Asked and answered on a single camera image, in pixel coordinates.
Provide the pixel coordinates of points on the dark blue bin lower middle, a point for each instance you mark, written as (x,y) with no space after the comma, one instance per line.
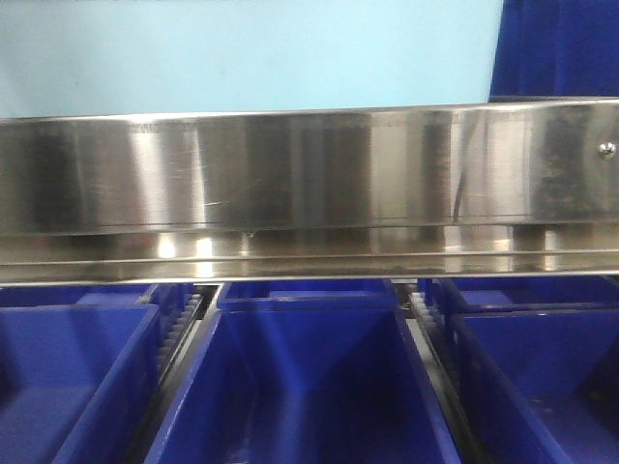
(318,385)

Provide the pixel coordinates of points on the dark blue bin lower right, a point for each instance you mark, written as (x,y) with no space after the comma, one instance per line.
(541,387)

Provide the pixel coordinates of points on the dark blue bin rear middle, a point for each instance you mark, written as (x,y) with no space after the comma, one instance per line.
(306,294)

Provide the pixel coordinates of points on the dark blue bin lower left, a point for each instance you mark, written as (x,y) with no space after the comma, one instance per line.
(75,381)

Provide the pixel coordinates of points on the dark blue bin rear right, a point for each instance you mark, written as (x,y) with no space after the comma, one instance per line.
(482,294)

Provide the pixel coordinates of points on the light blue bin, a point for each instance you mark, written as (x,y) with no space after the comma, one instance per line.
(68,58)

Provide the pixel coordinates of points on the dark blue bin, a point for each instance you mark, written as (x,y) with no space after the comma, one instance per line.
(318,385)
(482,294)
(557,48)
(541,387)
(306,294)
(75,381)

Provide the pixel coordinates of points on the dark blue bin upper right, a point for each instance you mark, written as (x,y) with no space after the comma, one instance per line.
(557,48)

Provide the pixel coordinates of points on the steel shelf front beam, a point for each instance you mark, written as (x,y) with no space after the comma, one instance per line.
(510,188)

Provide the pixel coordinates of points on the lower white roller track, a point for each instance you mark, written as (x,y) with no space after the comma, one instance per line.
(432,347)

